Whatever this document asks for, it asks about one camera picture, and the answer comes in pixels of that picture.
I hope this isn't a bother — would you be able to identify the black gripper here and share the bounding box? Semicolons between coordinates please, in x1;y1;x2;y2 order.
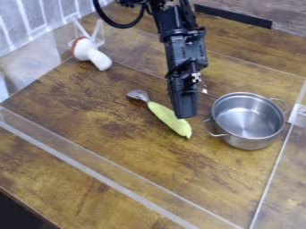
161;28;209;119

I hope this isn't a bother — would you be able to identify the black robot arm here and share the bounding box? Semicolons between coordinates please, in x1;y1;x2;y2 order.
118;0;209;119

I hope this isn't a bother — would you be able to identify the stainless steel pot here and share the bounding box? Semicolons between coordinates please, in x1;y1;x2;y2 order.
204;92;289;150

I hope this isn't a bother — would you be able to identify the clear acrylic stand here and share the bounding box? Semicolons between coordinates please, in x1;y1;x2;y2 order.
69;20;106;47

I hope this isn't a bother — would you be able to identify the black strip on table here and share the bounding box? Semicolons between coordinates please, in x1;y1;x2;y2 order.
194;4;273;29

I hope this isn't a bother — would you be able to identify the white toy mushroom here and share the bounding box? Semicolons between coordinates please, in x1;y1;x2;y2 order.
73;37;113;71

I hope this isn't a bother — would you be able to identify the black cable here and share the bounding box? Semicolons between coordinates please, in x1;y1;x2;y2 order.
93;0;148;30

